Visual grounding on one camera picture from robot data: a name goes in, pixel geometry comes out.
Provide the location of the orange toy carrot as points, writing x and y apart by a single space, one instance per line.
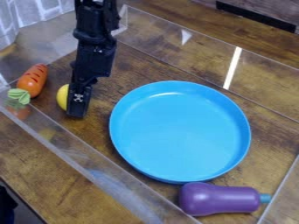
30 84

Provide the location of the white patterned curtain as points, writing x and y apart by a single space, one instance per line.
19 13

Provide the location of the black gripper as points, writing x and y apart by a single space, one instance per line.
96 50

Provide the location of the purple toy eggplant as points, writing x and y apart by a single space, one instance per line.
203 199

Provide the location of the clear acrylic enclosure wall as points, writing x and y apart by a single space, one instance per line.
59 160

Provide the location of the blue round plastic tray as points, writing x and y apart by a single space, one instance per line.
179 131

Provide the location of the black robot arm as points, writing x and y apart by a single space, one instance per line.
92 9

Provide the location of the yellow toy lemon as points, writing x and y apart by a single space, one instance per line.
62 96

